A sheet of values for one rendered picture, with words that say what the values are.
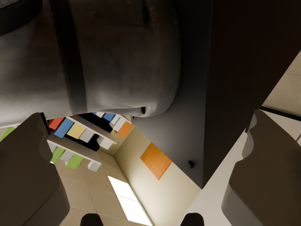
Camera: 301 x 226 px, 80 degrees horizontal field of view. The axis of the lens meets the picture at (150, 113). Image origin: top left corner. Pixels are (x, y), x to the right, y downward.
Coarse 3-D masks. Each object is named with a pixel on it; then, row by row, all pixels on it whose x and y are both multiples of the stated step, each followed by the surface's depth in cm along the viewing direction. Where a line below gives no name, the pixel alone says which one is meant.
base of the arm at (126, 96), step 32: (64, 0) 15; (96, 0) 15; (128, 0) 16; (160, 0) 16; (64, 32) 14; (96, 32) 15; (128, 32) 15; (160, 32) 15; (64, 64) 14; (96, 64) 15; (128, 64) 15; (160, 64) 16; (96, 96) 17; (128, 96) 17; (160, 96) 18
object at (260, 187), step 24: (264, 120) 10; (264, 144) 8; (288, 144) 8; (240, 168) 7; (264, 168) 7; (288, 168) 7; (240, 192) 6; (264, 192) 6; (288, 192) 6; (240, 216) 6; (264, 216) 5; (288, 216) 5
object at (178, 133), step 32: (192, 0) 14; (224, 0) 13; (256, 0) 14; (288, 0) 15; (192, 32) 15; (224, 32) 13; (256, 32) 15; (288, 32) 16; (192, 64) 15; (224, 64) 14; (256, 64) 16; (288, 64) 18; (192, 96) 16; (224, 96) 15; (256, 96) 17; (160, 128) 23; (192, 128) 17; (224, 128) 16; (192, 160) 18
